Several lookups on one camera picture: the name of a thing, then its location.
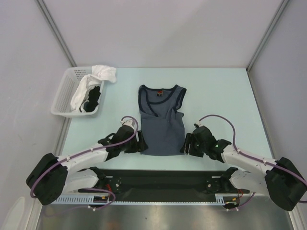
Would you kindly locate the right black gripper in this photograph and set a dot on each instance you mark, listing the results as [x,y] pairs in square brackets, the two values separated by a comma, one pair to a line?
[190,139]

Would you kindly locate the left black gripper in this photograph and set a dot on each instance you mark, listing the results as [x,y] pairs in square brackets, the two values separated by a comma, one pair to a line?
[138,146]

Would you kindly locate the blue tank top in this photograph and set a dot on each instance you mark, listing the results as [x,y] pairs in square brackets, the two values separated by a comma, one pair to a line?
[161,121]

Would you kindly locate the black tank top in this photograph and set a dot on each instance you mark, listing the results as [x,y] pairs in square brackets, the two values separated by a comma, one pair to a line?
[91,102]

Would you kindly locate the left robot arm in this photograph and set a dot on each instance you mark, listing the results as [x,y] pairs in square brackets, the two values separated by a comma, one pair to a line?
[54,176]

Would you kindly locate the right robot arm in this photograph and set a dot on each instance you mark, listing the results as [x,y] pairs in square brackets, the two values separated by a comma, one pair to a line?
[279,179]

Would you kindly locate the white tank top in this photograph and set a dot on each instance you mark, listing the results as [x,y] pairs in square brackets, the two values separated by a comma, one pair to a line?
[99,74]

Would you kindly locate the white plastic basket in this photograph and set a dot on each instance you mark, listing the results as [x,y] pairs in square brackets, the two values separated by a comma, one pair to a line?
[67,87]

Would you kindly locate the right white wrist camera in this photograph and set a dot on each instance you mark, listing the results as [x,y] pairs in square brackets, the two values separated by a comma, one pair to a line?
[197,125]

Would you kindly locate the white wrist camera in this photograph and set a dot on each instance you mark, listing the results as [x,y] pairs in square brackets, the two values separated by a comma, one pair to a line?
[197,125]
[130,123]

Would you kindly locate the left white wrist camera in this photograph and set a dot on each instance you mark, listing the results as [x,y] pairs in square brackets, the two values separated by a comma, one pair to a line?
[130,123]

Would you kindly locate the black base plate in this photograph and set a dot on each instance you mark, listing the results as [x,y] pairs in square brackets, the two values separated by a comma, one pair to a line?
[164,186]

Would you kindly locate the slotted cable duct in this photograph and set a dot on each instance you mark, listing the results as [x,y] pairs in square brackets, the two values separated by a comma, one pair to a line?
[89,200]

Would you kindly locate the aluminium front rail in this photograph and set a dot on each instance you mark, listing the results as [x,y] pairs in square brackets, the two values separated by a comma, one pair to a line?
[260,190]

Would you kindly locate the right aluminium frame post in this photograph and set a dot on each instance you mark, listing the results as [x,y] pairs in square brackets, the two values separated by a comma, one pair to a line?
[268,33]

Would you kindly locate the aluminium frame post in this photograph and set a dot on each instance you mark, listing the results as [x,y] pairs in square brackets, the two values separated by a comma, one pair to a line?
[55,31]
[268,33]

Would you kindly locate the left aluminium frame post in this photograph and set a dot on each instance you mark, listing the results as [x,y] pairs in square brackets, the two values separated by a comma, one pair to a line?
[55,31]

